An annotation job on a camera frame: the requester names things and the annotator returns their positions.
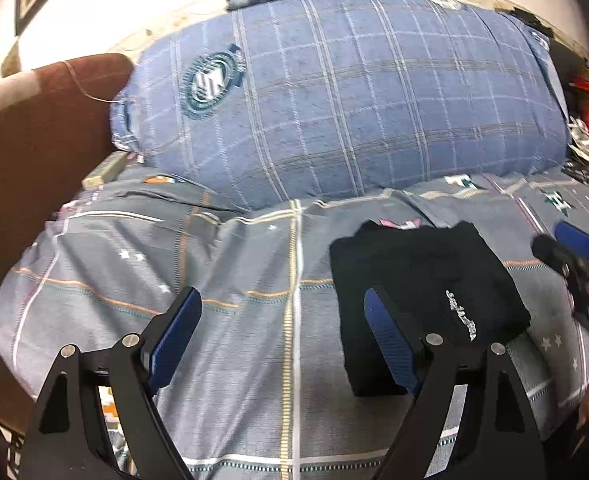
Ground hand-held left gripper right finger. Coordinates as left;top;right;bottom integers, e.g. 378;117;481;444
364;286;547;480

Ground crumpled silver wrapper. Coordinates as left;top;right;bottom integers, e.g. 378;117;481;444
567;116;589;164

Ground grey printed bed sheet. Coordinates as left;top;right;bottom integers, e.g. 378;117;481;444
0;170;589;480

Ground black patterned packet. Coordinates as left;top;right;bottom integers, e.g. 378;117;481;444
561;160;589;184

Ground blue plaid pillow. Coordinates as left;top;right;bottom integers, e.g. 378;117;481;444
109;0;572;212

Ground brown upholstered headboard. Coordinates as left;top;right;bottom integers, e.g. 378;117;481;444
0;52;136;436

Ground small cream box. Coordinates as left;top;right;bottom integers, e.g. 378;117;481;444
82;152;128;190

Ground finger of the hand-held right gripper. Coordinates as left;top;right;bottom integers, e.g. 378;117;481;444
554;221;589;262

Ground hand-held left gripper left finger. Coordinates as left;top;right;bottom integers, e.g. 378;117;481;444
22;286;204;480

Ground black pants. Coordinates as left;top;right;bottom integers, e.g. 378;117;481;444
328;220;532;397

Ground thin light cord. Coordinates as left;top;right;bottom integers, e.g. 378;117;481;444
58;60;126;107

